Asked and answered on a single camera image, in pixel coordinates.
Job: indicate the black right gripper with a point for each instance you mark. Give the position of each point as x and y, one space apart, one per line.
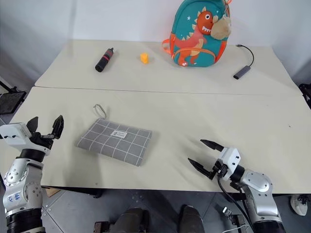
219 168

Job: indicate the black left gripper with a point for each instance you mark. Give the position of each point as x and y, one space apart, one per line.
42 142

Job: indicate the clear bag with dark contents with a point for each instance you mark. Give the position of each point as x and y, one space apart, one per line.
114 143

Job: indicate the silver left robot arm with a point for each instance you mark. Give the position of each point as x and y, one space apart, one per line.
20 174

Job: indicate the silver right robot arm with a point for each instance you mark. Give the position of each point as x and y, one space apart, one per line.
260 191

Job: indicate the black metal stand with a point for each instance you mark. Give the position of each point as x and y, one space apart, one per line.
11 99

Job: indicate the white plug connector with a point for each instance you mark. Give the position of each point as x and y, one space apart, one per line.
226 210

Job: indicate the dark rounded shape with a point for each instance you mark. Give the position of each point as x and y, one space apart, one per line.
192 219
132 219

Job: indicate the brown cardboard piece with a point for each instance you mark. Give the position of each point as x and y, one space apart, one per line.
51 191

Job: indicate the black marker with red band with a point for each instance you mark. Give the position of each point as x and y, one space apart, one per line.
104 60

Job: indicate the white sneaker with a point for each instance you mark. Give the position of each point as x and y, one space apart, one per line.
298 205

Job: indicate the black equipment at table side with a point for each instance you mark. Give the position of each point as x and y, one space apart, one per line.
306 94

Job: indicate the small yellow block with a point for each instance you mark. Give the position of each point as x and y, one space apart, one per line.
144 58

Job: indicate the teal dinosaur backpack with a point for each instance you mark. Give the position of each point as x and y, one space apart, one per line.
192 34

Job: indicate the beige plush toy pendant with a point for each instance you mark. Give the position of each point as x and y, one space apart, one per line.
221 28

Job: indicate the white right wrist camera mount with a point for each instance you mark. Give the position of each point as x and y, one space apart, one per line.
230 157

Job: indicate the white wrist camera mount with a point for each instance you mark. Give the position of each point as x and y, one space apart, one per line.
13 134
230 157

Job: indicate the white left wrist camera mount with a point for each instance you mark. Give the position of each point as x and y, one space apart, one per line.
13 134

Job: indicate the black floor bracket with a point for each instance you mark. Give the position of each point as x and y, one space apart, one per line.
240 221
103 227

